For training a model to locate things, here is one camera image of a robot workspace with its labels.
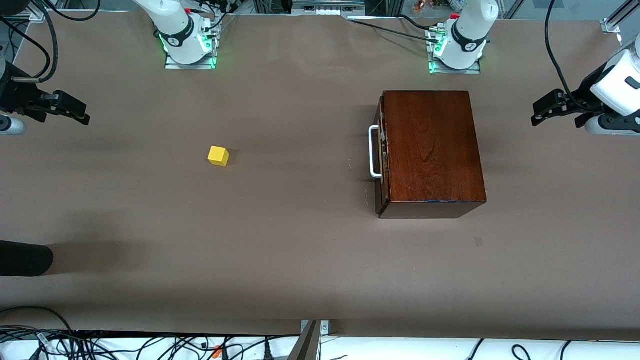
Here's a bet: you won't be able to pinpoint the yellow cube block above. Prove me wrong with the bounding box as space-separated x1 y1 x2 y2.
207 145 230 168

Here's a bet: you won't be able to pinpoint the wooden drawer with white handle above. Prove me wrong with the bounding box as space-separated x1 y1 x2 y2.
369 96 391 217

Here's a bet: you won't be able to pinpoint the dark brown wooden cabinet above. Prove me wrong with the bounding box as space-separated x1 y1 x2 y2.
375 90 487 220

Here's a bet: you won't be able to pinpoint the black ribbed cylinder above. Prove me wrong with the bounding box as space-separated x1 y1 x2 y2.
0 240 54 277

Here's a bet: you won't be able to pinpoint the white power strip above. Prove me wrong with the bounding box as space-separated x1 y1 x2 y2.
292 0 366 17

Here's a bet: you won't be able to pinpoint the brown table cover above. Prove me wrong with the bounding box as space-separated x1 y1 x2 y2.
0 10 640 342

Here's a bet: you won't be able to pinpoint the dark diagonal strut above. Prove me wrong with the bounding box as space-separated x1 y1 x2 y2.
287 320 322 360

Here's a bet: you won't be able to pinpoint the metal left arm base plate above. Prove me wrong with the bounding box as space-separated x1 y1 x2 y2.
427 27 482 75

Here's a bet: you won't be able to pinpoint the black cable on table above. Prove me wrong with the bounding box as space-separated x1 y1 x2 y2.
347 15 442 45

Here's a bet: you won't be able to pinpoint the small metal bracket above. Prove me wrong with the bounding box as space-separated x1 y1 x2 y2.
300 320 331 337

